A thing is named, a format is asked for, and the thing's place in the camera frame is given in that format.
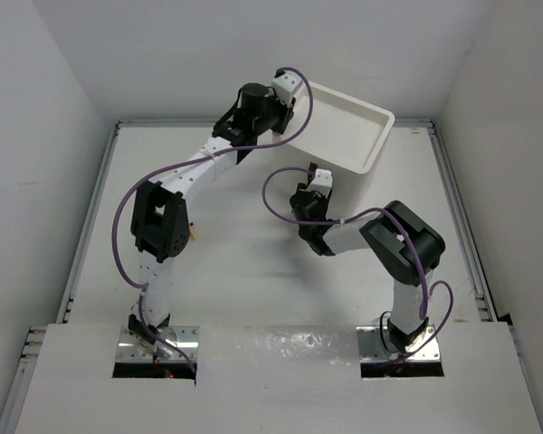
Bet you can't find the metal base plate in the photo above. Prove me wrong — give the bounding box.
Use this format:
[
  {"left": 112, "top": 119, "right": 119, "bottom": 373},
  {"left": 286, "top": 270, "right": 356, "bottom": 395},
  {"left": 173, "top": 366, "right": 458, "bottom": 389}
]
[
  {"left": 356, "top": 325, "right": 442, "bottom": 363},
  {"left": 115, "top": 326, "right": 199, "bottom": 364}
]

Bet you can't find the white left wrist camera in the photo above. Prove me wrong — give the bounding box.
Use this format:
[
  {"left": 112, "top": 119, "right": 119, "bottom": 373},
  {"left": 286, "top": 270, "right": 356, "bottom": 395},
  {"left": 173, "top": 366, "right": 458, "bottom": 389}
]
[{"left": 271, "top": 71, "right": 302, "bottom": 107}]

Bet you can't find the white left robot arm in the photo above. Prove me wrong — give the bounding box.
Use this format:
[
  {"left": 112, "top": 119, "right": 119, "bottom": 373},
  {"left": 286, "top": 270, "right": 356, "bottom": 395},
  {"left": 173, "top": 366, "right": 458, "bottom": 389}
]
[{"left": 129, "top": 73, "right": 301, "bottom": 345}]

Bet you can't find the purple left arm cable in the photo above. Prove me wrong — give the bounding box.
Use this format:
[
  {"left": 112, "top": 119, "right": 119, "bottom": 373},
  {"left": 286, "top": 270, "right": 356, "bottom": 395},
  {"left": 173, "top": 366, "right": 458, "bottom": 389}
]
[{"left": 110, "top": 66, "right": 314, "bottom": 376}]

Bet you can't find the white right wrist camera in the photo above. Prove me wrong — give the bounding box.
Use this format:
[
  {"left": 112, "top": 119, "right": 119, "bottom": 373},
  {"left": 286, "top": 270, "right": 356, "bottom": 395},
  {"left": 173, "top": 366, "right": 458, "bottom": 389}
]
[{"left": 307, "top": 168, "right": 333, "bottom": 197}]

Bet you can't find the white front cover board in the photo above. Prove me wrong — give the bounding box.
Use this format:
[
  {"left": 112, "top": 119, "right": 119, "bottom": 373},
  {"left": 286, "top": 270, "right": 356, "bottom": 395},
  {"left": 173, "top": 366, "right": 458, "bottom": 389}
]
[{"left": 16, "top": 323, "right": 540, "bottom": 433}]

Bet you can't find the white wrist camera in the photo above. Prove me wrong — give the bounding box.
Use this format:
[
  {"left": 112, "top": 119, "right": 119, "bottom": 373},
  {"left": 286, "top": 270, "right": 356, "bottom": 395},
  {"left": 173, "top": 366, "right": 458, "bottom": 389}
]
[
  {"left": 307, "top": 168, "right": 333, "bottom": 197},
  {"left": 271, "top": 71, "right": 302, "bottom": 107}
]

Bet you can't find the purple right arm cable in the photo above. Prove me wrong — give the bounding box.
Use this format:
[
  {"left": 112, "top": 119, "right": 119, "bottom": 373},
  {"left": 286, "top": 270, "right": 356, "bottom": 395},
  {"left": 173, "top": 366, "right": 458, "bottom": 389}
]
[{"left": 262, "top": 166, "right": 456, "bottom": 363}]

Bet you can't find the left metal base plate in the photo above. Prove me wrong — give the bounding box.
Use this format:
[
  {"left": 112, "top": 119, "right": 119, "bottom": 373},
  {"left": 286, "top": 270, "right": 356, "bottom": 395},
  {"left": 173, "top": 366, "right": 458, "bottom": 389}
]
[{"left": 115, "top": 326, "right": 199, "bottom": 364}]

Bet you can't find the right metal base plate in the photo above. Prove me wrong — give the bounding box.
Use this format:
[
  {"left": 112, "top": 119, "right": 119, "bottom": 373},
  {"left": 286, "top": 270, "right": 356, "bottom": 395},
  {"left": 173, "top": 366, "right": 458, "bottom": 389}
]
[{"left": 356, "top": 325, "right": 442, "bottom": 363}]

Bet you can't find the white drawer container box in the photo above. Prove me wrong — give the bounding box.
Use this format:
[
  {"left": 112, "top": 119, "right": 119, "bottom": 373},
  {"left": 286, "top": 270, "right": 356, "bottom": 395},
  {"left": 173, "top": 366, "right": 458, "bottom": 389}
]
[{"left": 271, "top": 82, "right": 395, "bottom": 219}]

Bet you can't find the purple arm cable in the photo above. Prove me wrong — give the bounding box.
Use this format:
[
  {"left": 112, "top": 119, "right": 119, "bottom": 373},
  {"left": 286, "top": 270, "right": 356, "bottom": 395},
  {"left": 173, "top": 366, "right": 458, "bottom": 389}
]
[
  {"left": 262, "top": 166, "right": 456, "bottom": 363},
  {"left": 110, "top": 66, "right": 314, "bottom": 376}
]

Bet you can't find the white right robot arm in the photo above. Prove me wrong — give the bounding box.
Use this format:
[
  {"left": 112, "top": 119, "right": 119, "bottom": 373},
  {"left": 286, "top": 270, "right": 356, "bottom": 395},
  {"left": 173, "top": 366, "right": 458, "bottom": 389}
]
[{"left": 290, "top": 184, "right": 445, "bottom": 351}]

